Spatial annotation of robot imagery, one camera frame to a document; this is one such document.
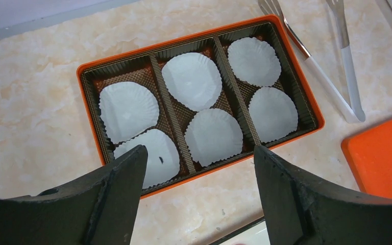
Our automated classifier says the orange box lid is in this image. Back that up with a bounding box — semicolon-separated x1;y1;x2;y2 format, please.
341;119;392;199

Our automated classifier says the white paper cup liner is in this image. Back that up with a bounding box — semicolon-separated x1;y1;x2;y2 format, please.
228;37;281;87
114;129;180;189
161;53;222;112
184;108;243;167
249;87;298;142
99;81;160;144

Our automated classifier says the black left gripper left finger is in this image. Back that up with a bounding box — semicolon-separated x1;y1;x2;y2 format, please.
0;145;148;244

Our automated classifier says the orange cookie box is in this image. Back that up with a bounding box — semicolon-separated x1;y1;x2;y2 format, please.
76;14;325;198

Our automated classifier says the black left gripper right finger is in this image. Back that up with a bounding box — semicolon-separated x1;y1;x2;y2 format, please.
254;145;392;244

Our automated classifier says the metal tongs white handle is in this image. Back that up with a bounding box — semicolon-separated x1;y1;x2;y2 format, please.
258;0;366;124

